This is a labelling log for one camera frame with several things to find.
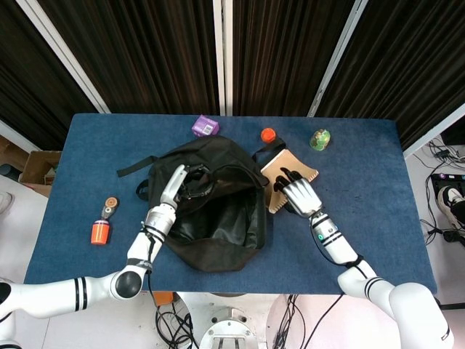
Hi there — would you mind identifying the robot left five-finger hand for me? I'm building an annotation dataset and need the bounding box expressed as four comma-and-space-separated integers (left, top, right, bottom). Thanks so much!
159, 164, 216, 214

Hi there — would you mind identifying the robot right five-finger hand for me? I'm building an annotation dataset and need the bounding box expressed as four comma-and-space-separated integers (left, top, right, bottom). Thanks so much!
274, 167, 324, 218

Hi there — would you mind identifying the brown spiral notebook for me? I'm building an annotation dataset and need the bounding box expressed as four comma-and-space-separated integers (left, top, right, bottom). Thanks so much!
260, 148, 320, 214

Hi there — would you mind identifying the black fabric backpack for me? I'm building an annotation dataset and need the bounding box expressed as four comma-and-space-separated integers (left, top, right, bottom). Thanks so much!
116, 135, 288, 272

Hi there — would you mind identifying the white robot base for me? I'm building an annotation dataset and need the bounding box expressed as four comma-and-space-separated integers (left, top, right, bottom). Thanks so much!
198, 305, 266, 349

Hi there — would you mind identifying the blue table cloth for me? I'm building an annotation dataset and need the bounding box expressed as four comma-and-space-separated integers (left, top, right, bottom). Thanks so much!
23, 113, 437, 296

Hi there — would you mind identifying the purple small box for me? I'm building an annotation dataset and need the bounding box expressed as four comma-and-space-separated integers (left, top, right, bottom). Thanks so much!
191, 114, 222, 138

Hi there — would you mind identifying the small orange box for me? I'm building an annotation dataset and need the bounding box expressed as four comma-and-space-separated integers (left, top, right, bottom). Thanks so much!
153, 290, 174, 307

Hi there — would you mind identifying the black pleated curtain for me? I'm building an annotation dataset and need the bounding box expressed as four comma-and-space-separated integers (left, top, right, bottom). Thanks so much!
38, 0, 221, 116
315, 0, 465, 151
0, 0, 97, 152
232, 0, 356, 117

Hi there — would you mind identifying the open cardboard box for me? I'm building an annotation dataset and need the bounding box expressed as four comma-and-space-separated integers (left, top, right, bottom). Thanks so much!
18, 150, 62, 198

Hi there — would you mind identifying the black electronic device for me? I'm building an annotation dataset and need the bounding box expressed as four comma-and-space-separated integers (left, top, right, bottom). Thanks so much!
429, 172, 465, 197

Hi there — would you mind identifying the white black sneaker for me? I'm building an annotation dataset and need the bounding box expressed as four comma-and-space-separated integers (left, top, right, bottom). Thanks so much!
437, 185, 465, 225

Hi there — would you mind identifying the plain white sneaker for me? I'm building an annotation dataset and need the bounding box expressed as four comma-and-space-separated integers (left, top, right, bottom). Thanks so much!
0, 191, 14, 216

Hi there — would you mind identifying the orange handled roller tool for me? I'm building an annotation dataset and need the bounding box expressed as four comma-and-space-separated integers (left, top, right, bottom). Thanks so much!
90, 196, 120, 246

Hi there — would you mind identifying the black floor cable bundle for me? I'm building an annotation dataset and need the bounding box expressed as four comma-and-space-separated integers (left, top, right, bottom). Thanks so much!
155, 303, 199, 349
272, 294, 308, 349
427, 140, 465, 172

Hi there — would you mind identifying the white frame post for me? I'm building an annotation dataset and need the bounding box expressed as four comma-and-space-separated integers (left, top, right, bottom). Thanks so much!
403, 114, 465, 158
16, 0, 110, 114
0, 119, 34, 154
307, 0, 370, 118
212, 0, 234, 117

